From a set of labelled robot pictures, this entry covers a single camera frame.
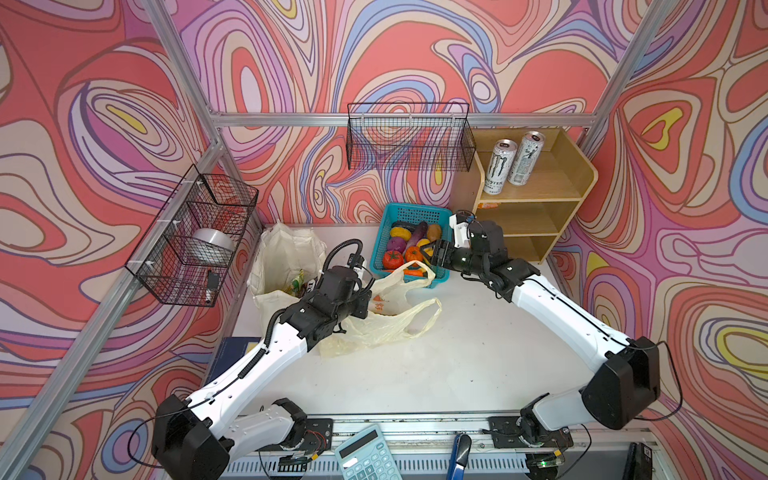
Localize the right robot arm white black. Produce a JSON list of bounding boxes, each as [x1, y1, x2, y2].
[[420, 211, 661, 446]]

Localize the white Monster can left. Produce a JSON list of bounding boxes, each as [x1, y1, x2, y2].
[[483, 139, 518, 195]]

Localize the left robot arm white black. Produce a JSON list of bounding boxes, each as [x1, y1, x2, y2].
[[151, 239, 373, 479]]

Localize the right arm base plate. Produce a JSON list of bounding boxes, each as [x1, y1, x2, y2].
[[485, 415, 574, 450]]

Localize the yellowish plastic grocery bag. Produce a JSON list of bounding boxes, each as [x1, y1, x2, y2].
[[318, 261, 443, 358]]

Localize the teal calculator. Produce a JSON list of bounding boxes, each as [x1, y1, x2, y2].
[[334, 424, 402, 480]]

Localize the orange toy pepper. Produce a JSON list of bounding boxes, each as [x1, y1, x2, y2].
[[404, 245, 424, 262]]

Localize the green snack packet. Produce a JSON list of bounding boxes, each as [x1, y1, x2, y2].
[[285, 269, 308, 298]]

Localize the brown toy potato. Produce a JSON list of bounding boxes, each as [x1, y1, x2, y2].
[[426, 224, 442, 242]]

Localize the red toy tomato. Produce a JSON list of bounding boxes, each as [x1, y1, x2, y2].
[[382, 250, 405, 270]]

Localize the light purple toy eggplant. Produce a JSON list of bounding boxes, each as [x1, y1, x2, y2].
[[407, 221, 429, 247]]

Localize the yellow toy corn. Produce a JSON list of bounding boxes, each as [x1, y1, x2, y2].
[[390, 226, 412, 242]]

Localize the black device bottom right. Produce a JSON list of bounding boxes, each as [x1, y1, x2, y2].
[[621, 442, 653, 480]]

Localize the black wire basket back wall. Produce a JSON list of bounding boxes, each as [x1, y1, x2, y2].
[[346, 100, 476, 172]]

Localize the white energy can right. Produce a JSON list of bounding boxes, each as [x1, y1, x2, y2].
[[507, 131, 546, 186]]

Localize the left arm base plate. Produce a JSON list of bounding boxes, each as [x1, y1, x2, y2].
[[263, 417, 335, 454]]

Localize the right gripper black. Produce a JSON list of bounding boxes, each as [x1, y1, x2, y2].
[[418, 239, 486, 276]]

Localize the blue book on table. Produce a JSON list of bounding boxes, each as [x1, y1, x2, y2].
[[205, 337, 261, 385]]

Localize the beige canvas tote bag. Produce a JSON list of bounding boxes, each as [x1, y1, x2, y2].
[[248, 223, 327, 329]]

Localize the black wire basket wall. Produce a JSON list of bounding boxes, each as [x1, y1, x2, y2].
[[125, 166, 258, 307], [346, 100, 476, 172]]

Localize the wooden shelf unit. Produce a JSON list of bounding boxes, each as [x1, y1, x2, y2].
[[448, 127, 598, 264]]

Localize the silver tape roll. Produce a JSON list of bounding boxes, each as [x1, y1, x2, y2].
[[187, 228, 235, 267]]

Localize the black wire basket left wall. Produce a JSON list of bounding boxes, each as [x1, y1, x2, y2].
[[125, 166, 258, 307]]

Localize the blue handled tool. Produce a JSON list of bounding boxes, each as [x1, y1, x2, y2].
[[446, 433, 472, 480]]

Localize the purple toy onion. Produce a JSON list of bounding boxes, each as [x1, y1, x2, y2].
[[385, 237, 408, 253]]

